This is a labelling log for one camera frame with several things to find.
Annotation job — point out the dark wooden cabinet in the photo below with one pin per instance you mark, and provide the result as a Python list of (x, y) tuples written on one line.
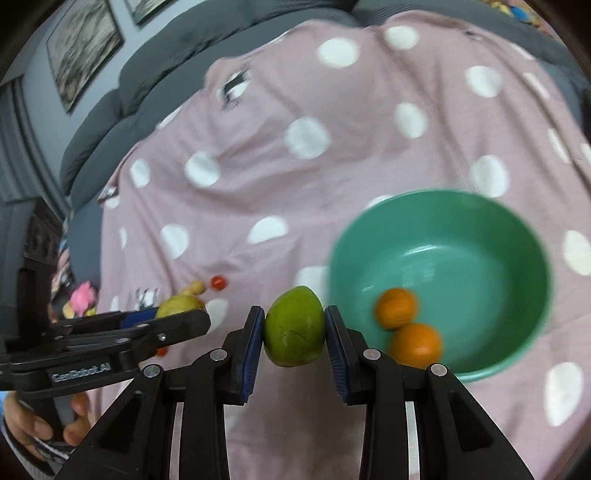
[(30, 234)]

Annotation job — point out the pink polka dot blanket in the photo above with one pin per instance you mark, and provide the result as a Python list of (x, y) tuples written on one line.
[(255, 176)]

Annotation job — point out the cherry tomato right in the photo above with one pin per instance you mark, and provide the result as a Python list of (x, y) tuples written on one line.
[(219, 282)]

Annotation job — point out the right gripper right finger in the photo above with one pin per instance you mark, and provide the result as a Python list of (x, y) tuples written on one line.
[(345, 347)]

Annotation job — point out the framed picture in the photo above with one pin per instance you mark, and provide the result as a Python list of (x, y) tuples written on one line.
[(84, 38), (142, 11)]

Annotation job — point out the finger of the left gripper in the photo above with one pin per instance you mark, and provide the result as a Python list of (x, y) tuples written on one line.
[(170, 330), (130, 319)]

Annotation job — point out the grey sofa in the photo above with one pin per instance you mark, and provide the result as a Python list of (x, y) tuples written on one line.
[(170, 67)]

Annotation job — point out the pink plush toy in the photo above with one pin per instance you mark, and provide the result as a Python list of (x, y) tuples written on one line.
[(82, 300)]

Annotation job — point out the green plastic bowl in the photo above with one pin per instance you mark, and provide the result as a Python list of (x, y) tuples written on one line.
[(480, 274)]

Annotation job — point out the green mango-like fruit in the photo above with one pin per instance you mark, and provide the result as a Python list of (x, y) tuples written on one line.
[(294, 330)]

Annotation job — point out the framed picture right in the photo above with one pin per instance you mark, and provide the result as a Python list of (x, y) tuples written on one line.
[(142, 11)]

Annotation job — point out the orange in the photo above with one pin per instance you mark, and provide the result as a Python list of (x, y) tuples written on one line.
[(416, 345), (396, 308)]

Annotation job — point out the framed picture left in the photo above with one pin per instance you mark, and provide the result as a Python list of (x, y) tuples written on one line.
[(84, 38)]

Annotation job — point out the beige longan right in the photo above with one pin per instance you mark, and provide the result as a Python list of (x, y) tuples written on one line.
[(195, 288)]

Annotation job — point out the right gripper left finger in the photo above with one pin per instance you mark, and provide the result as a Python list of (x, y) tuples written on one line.
[(246, 345)]

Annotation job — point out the left hand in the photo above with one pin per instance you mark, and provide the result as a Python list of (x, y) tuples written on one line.
[(25, 426)]

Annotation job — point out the yellow-green fruit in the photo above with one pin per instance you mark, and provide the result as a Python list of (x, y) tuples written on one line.
[(178, 304)]

